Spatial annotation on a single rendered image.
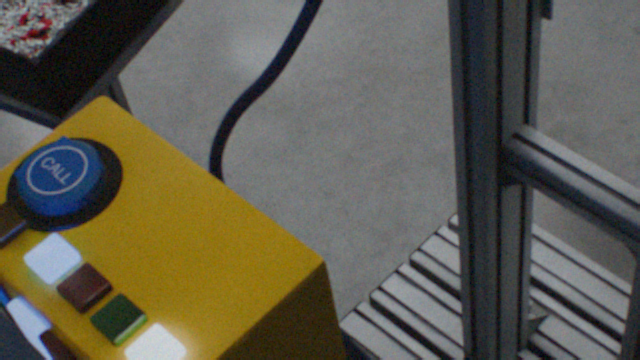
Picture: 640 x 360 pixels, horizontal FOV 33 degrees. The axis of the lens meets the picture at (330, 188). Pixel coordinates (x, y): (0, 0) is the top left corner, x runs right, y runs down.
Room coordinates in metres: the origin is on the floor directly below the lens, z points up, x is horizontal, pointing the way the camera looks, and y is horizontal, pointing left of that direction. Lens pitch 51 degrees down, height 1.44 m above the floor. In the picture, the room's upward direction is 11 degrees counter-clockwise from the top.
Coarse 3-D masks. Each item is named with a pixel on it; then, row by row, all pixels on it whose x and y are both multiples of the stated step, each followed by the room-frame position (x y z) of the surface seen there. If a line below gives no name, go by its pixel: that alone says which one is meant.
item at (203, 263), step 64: (64, 128) 0.37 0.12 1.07; (128, 128) 0.36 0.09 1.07; (0, 192) 0.34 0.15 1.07; (128, 192) 0.32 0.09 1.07; (192, 192) 0.31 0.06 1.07; (0, 256) 0.30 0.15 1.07; (128, 256) 0.28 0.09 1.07; (192, 256) 0.28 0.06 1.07; (256, 256) 0.27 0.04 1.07; (320, 256) 0.27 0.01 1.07; (64, 320) 0.26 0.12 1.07; (192, 320) 0.25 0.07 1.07; (256, 320) 0.24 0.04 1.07; (320, 320) 0.26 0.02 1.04
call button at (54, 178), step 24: (72, 144) 0.35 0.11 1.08; (24, 168) 0.34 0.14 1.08; (48, 168) 0.34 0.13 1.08; (72, 168) 0.33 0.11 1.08; (96, 168) 0.33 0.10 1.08; (24, 192) 0.32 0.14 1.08; (48, 192) 0.32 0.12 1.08; (72, 192) 0.32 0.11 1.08; (96, 192) 0.32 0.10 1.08; (48, 216) 0.31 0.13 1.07
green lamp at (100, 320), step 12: (120, 300) 0.26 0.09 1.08; (96, 312) 0.25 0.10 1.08; (108, 312) 0.25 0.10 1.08; (120, 312) 0.25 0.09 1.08; (132, 312) 0.25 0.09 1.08; (144, 312) 0.25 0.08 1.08; (96, 324) 0.25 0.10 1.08; (108, 324) 0.25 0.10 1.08; (120, 324) 0.25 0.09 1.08; (132, 324) 0.25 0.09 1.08; (144, 324) 0.25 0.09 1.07; (108, 336) 0.24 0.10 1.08; (120, 336) 0.24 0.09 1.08
